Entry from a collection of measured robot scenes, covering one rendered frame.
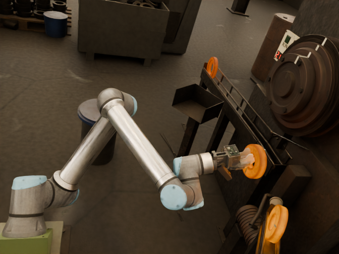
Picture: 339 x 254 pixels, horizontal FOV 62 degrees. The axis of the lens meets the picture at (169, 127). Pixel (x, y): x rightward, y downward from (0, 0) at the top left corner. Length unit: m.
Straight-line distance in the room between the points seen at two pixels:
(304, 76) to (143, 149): 0.74
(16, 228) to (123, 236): 0.65
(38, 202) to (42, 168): 0.73
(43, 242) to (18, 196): 0.24
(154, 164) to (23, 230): 0.71
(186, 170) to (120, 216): 0.88
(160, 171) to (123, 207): 0.95
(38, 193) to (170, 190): 0.71
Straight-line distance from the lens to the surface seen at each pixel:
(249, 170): 1.34
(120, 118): 1.22
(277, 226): 1.24
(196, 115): 1.92
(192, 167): 1.19
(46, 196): 1.56
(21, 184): 1.52
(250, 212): 1.54
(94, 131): 1.47
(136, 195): 2.09
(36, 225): 1.53
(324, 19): 1.70
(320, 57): 1.38
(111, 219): 1.95
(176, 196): 1.05
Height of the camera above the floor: 1.60
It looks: 35 degrees down
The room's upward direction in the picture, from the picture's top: 16 degrees clockwise
